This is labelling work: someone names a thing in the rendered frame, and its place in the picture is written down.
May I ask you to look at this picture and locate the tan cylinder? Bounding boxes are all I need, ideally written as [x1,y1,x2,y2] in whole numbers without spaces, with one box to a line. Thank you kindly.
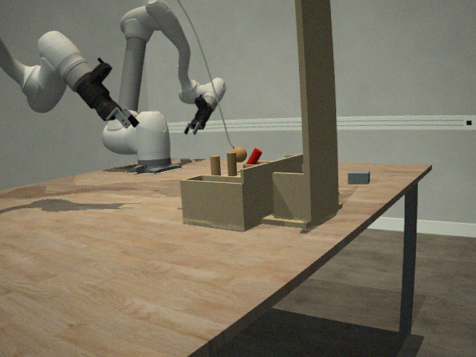
[227,152,237,176]
[210,155,221,176]

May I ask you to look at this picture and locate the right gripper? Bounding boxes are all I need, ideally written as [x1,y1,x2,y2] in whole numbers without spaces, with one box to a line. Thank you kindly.
[63,58,140,129]

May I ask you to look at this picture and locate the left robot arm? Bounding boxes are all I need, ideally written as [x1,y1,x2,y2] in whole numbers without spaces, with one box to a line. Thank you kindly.
[102,0,216,173]

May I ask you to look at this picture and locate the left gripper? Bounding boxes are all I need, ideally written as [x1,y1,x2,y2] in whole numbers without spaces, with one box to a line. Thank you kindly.
[184,94,218,135]

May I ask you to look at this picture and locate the tan wooden ball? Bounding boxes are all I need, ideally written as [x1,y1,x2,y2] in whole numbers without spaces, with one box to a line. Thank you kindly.
[232,146,247,162]

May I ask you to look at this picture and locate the red cylinder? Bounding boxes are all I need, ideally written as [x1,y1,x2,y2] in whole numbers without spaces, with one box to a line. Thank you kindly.
[246,148,262,165]

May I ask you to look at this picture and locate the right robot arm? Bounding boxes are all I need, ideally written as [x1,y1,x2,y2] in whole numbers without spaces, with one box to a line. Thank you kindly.
[0,31,84,113]

